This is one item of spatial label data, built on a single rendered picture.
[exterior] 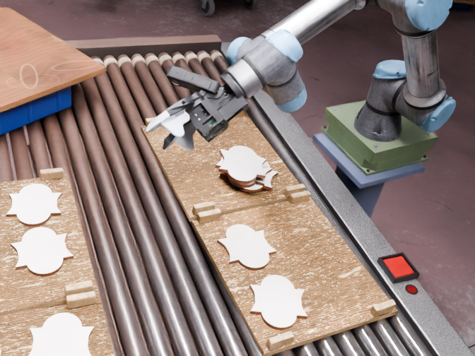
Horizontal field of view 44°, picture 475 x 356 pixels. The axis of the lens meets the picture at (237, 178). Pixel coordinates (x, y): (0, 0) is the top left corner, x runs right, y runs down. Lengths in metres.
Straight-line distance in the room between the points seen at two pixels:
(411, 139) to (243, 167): 0.61
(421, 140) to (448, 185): 1.62
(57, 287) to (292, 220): 0.61
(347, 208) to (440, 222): 1.65
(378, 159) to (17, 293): 1.11
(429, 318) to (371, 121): 0.67
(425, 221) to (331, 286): 1.87
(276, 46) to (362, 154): 0.77
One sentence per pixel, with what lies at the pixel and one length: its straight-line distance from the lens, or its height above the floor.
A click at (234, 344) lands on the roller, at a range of 1.30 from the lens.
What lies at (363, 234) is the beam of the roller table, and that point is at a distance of 1.63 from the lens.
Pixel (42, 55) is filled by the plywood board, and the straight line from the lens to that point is 1.94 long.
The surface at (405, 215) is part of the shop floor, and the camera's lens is 3.24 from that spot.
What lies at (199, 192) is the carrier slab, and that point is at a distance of 1.59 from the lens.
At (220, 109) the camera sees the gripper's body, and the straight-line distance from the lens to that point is 1.20.
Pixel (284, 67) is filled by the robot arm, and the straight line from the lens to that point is 1.23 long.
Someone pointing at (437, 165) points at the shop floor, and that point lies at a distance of 3.71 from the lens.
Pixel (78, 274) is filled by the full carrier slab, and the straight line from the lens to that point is 1.38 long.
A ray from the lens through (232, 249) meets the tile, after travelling 1.43.
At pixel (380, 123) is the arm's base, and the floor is 1.02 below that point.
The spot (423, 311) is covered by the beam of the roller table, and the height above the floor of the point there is 0.91.
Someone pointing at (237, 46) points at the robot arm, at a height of 1.35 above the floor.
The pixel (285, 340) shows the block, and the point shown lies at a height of 0.95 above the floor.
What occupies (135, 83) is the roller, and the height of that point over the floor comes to 0.92.
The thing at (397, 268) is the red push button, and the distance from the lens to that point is 1.55.
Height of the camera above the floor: 1.97
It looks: 39 degrees down
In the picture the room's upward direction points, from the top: 11 degrees clockwise
